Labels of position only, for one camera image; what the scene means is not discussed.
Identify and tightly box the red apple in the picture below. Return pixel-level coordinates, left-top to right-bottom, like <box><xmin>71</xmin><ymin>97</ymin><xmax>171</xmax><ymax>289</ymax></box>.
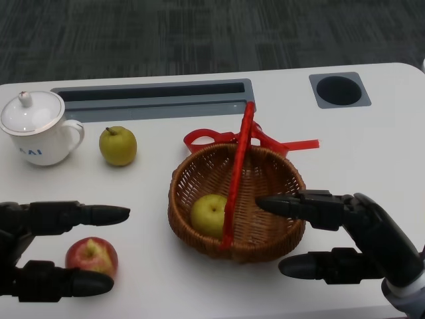
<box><xmin>64</xmin><ymin>236</ymin><xmax>119</xmax><ymax>280</ymax></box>

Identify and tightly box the grey recessed table tray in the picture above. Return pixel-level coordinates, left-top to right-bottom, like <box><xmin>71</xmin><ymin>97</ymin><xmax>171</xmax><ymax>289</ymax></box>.
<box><xmin>50</xmin><ymin>78</ymin><xmax>256</xmax><ymax>122</ymax></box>

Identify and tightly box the green apple in basket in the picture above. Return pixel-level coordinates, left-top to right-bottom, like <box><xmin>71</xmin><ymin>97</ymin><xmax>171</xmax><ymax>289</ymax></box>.
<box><xmin>190</xmin><ymin>194</ymin><xmax>230</xmax><ymax>239</ymax></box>

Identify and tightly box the green apple with stem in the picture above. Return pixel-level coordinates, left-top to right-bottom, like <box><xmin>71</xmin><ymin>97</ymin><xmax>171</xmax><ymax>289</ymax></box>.
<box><xmin>98</xmin><ymin>126</ymin><xmax>138</xmax><ymax>167</ymax></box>

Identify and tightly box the grey table cup holder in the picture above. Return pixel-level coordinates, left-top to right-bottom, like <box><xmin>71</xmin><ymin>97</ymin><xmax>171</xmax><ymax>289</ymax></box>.
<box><xmin>308</xmin><ymin>71</ymin><xmax>372</xmax><ymax>110</ymax></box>

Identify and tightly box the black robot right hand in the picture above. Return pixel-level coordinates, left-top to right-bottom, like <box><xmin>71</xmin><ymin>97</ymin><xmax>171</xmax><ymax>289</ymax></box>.
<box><xmin>255</xmin><ymin>189</ymin><xmax>421</xmax><ymax>286</ymax></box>

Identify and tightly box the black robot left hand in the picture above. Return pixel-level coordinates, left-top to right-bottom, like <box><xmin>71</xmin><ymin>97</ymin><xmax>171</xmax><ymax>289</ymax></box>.
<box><xmin>0</xmin><ymin>200</ymin><xmax>131</xmax><ymax>303</ymax></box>

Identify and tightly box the wicker basket with red handle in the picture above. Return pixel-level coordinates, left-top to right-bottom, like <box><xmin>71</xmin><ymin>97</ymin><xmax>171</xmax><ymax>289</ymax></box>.
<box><xmin>167</xmin><ymin>101</ymin><xmax>308</xmax><ymax>265</ymax></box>

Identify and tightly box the white mug lid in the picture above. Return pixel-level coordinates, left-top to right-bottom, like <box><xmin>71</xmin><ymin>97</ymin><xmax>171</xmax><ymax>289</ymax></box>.
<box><xmin>0</xmin><ymin>90</ymin><xmax>66</xmax><ymax>136</ymax></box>

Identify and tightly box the white ceramic mug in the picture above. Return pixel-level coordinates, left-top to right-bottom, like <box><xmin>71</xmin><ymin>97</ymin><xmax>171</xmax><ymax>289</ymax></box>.
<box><xmin>1</xmin><ymin>112</ymin><xmax>85</xmax><ymax>166</ymax></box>

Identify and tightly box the red ribbon bow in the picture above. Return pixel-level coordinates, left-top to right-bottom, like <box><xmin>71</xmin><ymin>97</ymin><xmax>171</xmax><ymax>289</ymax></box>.
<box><xmin>183</xmin><ymin>121</ymin><xmax>321</xmax><ymax>157</ymax></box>

